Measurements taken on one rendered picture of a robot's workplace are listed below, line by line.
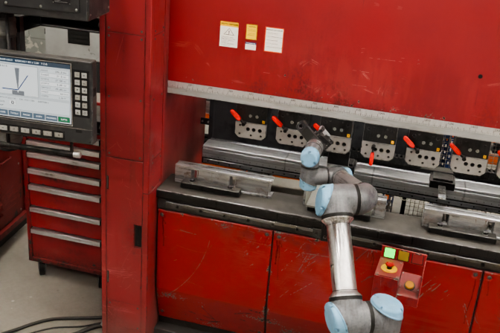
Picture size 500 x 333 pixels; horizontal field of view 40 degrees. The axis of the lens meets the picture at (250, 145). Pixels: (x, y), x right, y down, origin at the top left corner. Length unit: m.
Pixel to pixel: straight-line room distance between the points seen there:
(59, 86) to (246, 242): 1.18
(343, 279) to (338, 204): 0.26
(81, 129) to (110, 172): 0.47
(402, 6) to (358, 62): 0.30
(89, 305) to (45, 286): 0.34
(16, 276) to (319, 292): 1.91
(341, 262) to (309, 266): 0.91
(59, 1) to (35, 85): 0.37
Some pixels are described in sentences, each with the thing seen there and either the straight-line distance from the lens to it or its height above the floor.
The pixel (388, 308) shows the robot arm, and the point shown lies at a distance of 2.43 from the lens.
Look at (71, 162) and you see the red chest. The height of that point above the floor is 0.81.
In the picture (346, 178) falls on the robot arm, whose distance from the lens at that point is 2.75.
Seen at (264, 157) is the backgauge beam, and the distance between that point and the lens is 3.58.
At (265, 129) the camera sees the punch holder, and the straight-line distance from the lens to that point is 3.21.
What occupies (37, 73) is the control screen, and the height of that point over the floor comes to 1.53.
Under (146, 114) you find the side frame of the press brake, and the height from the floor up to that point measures 1.29.
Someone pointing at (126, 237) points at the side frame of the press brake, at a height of 0.63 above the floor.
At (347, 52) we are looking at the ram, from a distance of 3.05.
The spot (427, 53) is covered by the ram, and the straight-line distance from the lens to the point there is 3.02.
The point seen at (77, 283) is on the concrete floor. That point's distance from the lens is 4.29.
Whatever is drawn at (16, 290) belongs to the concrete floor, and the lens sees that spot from 4.28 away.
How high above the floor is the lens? 2.33
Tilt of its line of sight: 22 degrees down
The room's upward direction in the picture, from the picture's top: 4 degrees clockwise
